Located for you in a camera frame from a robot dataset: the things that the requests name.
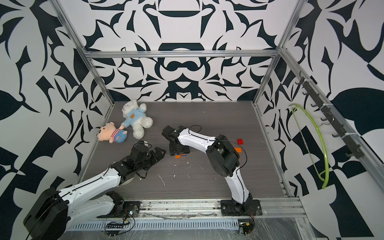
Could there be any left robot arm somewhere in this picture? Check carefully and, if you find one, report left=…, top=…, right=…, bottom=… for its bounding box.
left=23, top=141, right=166, bottom=240

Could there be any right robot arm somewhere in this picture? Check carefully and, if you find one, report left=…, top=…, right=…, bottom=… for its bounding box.
left=162, top=126, right=253, bottom=210

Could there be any cream round toy clock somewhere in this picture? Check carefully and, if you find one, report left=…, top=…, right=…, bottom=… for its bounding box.
left=122, top=177, right=135, bottom=185

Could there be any pink doll plush toy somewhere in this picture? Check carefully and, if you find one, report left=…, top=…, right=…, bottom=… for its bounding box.
left=97, top=122, right=128, bottom=144

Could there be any white teddy bear blue shirt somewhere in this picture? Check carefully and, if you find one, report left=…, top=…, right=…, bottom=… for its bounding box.
left=120, top=100, right=153, bottom=140

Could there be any black connector box left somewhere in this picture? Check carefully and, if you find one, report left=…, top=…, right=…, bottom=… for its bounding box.
left=104, top=222, right=126, bottom=236

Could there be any black connector box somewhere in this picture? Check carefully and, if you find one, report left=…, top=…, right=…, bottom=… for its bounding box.
left=238, top=222, right=255, bottom=236
left=104, top=222, right=126, bottom=236

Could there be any black connector box right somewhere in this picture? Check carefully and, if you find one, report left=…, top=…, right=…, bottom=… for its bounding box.
left=238, top=222, right=255, bottom=236

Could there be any black hook rack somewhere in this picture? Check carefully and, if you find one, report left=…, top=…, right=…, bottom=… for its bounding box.
left=297, top=76, right=365, bottom=159

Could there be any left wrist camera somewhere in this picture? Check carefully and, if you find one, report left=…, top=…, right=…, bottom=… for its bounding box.
left=135, top=141, right=150, bottom=148

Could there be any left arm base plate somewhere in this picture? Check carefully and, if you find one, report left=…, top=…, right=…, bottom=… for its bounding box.
left=97, top=191, right=141, bottom=218

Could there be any white cable duct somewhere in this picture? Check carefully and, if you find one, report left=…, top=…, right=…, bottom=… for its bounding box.
left=70, top=219, right=239, bottom=231

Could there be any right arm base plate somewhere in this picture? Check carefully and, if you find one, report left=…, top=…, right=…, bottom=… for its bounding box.
left=220, top=200, right=263, bottom=217

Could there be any aluminium frame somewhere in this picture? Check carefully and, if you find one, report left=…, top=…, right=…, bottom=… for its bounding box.
left=53, top=1, right=384, bottom=237

